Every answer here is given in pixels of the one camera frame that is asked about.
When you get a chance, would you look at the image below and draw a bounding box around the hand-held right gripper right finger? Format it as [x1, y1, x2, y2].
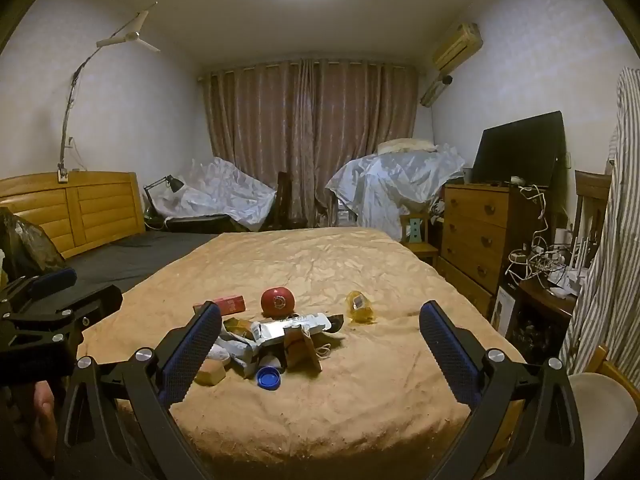
[418, 300, 586, 480]

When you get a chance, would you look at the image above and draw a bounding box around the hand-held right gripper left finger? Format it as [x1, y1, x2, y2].
[54, 301, 223, 480]

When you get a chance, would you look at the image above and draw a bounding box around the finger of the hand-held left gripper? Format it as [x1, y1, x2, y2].
[0, 267, 79, 307]
[7, 284, 124, 335]

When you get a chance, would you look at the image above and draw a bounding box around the person's left hand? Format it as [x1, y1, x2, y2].
[32, 379, 60, 462]

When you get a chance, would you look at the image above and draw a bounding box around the black plastic bag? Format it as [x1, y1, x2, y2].
[0, 206, 67, 281]

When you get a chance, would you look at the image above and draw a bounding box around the white crumpled wrapper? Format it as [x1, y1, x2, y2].
[207, 332, 261, 378]

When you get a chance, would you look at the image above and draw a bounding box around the orange foil wrapper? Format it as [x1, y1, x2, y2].
[222, 316, 253, 338]

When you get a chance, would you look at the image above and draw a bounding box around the red cardboard box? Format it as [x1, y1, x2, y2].
[193, 296, 247, 317]

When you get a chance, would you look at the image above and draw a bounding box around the dark bedsheet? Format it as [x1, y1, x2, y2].
[62, 231, 223, 293]

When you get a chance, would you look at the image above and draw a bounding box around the white cardboard box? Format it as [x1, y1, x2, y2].
[490, 285, 518, 333]

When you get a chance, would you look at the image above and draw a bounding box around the blue bottle cap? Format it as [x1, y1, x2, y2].
[255, 366, 282, 391]

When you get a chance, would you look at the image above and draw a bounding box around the wooden headboard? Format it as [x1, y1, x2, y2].
[0, 171, 147, 261]

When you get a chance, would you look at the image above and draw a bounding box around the yellow plastic wrapper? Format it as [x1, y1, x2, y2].
[346, 290, 377, 325]

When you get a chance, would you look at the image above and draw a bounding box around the dark side table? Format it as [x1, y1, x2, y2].
[517, 275, 581, 361]

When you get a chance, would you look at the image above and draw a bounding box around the brown paper bag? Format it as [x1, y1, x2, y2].
[282, 325, 323, 373]

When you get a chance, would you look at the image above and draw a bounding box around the small wooden stool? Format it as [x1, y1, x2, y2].
[399, 212, 441, 266]

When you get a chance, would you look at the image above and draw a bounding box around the wooden dresser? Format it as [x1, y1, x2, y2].
[436, 182, 551, 318]

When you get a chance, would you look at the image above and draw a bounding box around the black desk lamp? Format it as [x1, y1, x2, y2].
[144, 175, 185, 231]

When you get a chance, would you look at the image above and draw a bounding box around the white router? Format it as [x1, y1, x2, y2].
[552, 227, 596, 286]

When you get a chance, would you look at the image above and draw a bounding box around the low plastic-covered pile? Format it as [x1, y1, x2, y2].
[149, 156, 277, 232]

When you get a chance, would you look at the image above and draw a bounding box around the tall plastic-covered pile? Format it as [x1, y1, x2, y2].
[325, 142, 466, 241]

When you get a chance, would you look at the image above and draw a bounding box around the striped hanging cloth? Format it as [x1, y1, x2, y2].
[559, 66, 640, 376]

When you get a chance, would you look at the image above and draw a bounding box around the cream pillow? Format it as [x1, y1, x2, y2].
[376, 137, 438, 156]

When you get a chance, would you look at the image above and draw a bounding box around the black television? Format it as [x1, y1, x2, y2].
[471, 111, 567, 191]

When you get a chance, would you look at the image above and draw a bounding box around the tall wooden chair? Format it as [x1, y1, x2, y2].
[570, 170, 613, 261]

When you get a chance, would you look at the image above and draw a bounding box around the white ceiling fan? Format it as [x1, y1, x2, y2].
[96, 9, 162, 53]

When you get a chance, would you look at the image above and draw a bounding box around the brown curtain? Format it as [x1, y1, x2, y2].
[200, 59, 420, 231]

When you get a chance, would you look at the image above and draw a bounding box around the beige air conditioner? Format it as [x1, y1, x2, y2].
[431, 22, 484, 72]

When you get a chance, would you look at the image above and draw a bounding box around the tangle of white cables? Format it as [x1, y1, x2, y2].
[507, 185, 566, 291]

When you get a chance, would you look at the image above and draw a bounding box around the beige wall duct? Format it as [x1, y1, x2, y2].
[420, 80, 448, 108]

